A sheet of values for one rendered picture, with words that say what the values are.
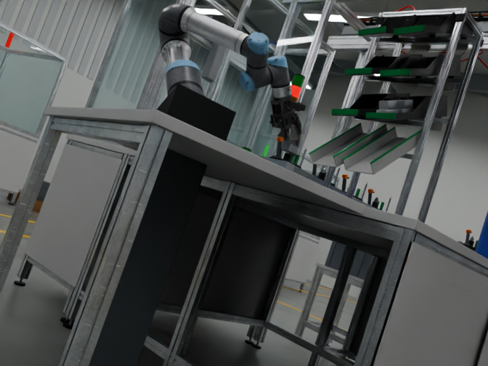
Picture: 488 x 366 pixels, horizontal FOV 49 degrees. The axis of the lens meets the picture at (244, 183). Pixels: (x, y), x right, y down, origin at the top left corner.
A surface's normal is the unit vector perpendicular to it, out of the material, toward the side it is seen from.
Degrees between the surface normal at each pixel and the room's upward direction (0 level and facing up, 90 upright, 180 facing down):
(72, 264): 90
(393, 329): 90
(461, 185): 90
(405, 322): 90
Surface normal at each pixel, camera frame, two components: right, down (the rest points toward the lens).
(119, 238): 0.56, 0.12
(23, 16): 0.79, 0.22
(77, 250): -0.65, -0.29
